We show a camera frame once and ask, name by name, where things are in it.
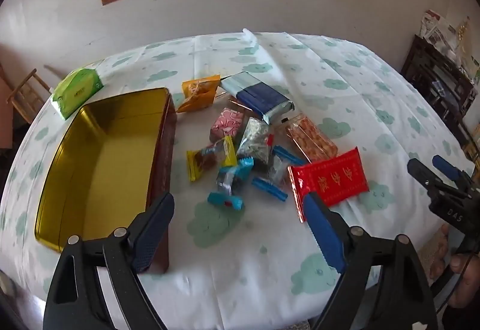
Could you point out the person's right hand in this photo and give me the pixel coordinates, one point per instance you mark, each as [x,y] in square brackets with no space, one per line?
[467,277]

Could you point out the white cloud print tablecloth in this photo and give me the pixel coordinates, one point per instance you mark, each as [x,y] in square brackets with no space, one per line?
[262,277]

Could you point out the blue-ended clear candy packet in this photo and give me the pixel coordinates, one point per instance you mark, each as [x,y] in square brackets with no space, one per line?
[228,180]
[278,170]

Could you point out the red tin box gold inside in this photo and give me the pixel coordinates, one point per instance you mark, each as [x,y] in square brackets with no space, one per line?
[105,165]

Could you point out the clear packet of orange crackers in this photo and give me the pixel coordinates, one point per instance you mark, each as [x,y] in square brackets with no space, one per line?
[311,138]

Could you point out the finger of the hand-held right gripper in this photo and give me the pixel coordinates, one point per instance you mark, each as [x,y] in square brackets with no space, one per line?
[446,165]
[420,170]

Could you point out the pile of papers and boxes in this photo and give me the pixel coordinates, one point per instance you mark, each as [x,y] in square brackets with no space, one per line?
[435,26]

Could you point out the red snack packet gold print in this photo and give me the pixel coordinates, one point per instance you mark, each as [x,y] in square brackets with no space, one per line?
[330,180]

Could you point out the yellow candy packet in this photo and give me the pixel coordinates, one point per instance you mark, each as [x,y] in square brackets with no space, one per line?
[204,163]

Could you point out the green tissue pack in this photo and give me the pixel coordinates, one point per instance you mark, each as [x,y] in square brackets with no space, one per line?
[75,92]

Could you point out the dark wooden cabinet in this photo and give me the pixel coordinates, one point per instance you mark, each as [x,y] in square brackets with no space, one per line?
[431,67]

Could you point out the small wooden chair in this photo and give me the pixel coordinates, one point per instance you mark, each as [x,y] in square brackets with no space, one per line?
[28,97]

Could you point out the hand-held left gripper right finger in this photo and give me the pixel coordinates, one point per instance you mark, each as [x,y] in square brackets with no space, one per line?
[324,236]

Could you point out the orange snack packet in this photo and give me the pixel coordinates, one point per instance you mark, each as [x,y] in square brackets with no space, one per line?
[198,93]

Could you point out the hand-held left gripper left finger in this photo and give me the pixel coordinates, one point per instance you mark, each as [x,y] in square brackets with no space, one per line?
[153,236]

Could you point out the pink patterned snack packet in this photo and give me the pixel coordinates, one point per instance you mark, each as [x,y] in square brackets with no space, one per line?
[227,123]

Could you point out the silver green snack packet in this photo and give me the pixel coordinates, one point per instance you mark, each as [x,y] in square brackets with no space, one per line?
[255,140]

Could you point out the blue and grey snack packet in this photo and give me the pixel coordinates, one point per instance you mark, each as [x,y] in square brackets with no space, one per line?
[258,97]

